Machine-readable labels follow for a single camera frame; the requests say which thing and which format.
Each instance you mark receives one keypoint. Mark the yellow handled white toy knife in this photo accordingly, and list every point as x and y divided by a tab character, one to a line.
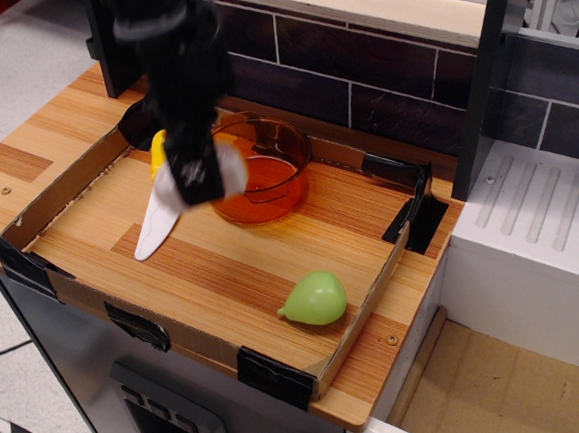
158	222

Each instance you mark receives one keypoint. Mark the white rice sushi toy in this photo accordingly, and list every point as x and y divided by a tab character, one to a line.
233	177

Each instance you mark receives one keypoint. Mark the white toy sink drainboard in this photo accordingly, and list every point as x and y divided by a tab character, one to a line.
512	266

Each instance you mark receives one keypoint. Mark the grey toy oven front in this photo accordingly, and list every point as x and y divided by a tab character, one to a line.
154	408

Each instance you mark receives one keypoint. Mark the light wooden shelf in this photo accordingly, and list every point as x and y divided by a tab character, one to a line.
454	22

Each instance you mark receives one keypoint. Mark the green toy pear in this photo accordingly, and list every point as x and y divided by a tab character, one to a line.
319	298

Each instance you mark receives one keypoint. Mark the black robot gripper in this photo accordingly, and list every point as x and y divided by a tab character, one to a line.
184	54

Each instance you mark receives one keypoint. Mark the cardboard fence with black tape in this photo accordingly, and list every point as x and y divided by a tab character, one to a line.
213	289

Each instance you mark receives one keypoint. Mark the dark grey vertical post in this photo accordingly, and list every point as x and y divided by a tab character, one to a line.
488	82

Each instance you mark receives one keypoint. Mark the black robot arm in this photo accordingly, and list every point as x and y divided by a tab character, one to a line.
147	2

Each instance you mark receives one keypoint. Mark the orange transparent plastic pot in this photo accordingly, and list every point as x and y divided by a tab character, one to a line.
277	156

